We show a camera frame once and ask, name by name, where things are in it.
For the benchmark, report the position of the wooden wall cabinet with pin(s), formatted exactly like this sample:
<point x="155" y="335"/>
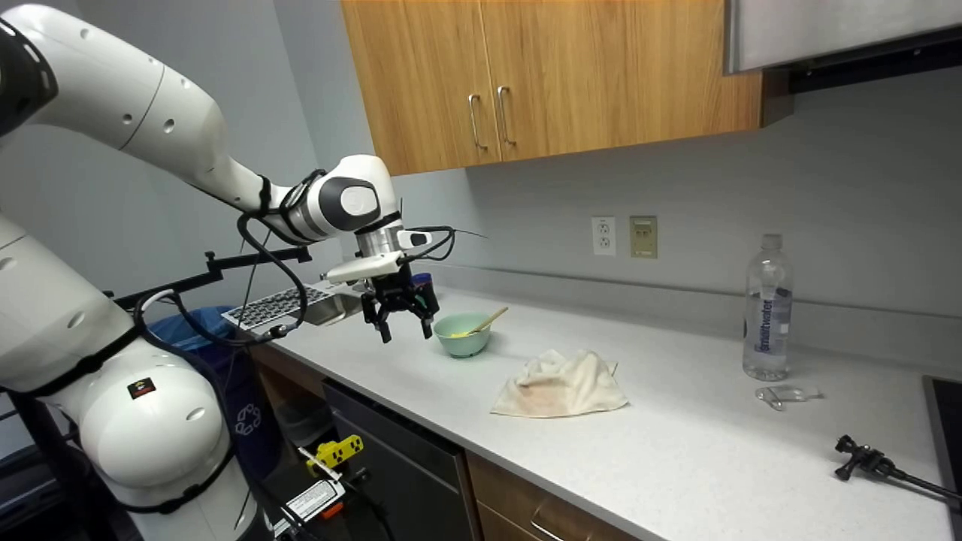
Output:
<point x="602" y="69"/>

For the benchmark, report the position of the steel range hood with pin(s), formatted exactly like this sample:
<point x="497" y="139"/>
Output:
<point x="831" y="30"/>

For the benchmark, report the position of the black stove top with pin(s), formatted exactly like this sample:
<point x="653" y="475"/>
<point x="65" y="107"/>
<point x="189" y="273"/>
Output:
<point x="949" y="440"/>

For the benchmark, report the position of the beige crumpled cloth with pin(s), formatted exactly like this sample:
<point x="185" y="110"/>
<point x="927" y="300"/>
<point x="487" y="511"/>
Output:
<point x="561" y="385"/>

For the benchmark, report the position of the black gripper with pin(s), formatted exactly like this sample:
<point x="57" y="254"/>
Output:
<point x="402" y="288"/>

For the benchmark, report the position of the clear plastic wrapper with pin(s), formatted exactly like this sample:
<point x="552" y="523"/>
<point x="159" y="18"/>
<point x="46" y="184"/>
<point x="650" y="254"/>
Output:
<point x="788" y="395"/>

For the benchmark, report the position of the wooden base cabinet drawer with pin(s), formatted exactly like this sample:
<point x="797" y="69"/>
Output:
<point x="521" y="505"/>

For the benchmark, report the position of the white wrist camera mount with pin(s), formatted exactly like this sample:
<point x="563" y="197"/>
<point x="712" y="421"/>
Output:
<point x="372" y="263"/>

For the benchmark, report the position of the black camera on boom stand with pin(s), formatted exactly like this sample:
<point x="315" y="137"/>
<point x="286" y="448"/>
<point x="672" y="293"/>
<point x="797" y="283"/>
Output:
<point x="250" y="259"/>

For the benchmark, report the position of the black dishwasher front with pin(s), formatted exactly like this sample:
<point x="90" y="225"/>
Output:
<point x="402" y="462"/>

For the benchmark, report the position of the steel sink basin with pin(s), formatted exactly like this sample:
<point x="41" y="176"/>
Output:
<point x="331" y="306"/>

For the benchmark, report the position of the yellow hand tool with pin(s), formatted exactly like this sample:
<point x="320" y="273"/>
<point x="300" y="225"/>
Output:
<point x="335" y="451"/>

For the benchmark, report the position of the black clamp mount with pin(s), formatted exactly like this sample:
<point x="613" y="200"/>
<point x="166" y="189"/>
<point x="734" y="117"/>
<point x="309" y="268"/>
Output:
<point x="874" y="464"/>

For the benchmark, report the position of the beige wall switch plate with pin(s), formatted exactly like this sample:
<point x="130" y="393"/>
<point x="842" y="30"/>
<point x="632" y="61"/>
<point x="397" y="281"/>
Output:
<point x="645" y="239"/>

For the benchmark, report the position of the clear plastic water bottle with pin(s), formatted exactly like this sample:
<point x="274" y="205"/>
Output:
<point x="767" y="318"/>

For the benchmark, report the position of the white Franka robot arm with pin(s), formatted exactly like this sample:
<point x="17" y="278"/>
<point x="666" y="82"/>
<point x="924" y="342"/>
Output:
<point x="130" y="110"/>

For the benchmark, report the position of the black stand frame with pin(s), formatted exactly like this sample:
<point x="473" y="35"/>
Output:
<point x="46" y="469"/>

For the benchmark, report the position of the white wall power outlet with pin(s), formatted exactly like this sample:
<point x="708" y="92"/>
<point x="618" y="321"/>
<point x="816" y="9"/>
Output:
<point x="602" y="236"/>

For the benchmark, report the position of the blue recycling bin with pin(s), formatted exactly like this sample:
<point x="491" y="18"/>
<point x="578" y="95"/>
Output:
<point x="242" y="400"/>

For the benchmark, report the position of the mint green bowl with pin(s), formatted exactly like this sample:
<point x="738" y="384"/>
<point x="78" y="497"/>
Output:
<point x="463" y="345"/>

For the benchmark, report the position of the white and red floor device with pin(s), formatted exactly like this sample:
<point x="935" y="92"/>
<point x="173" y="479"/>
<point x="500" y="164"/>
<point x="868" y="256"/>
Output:
<point x="315" y="499"/>

